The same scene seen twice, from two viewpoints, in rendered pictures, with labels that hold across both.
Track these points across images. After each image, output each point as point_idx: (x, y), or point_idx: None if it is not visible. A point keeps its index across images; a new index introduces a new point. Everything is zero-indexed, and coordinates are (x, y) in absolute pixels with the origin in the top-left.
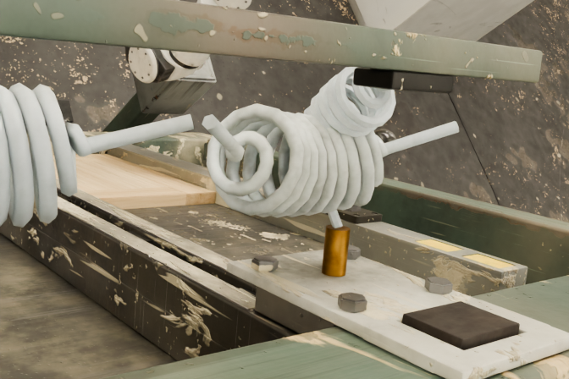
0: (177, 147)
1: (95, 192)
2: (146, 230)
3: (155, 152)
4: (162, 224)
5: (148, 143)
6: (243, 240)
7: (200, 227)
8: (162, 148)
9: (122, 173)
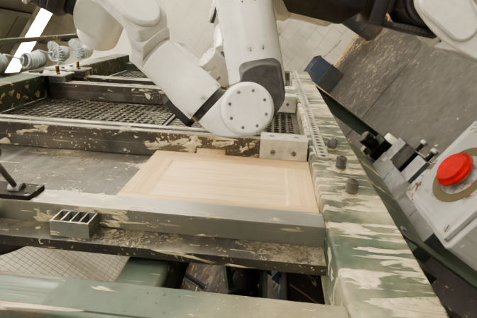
0: (336, 277)
1: (158, 167)
2: (28, 120)
3: (253, 218)
4: (94, 177)
5: (329, 242)
6: (34, 183)
7: (73, 183)
8: (331, 262)
9: (218, 199)
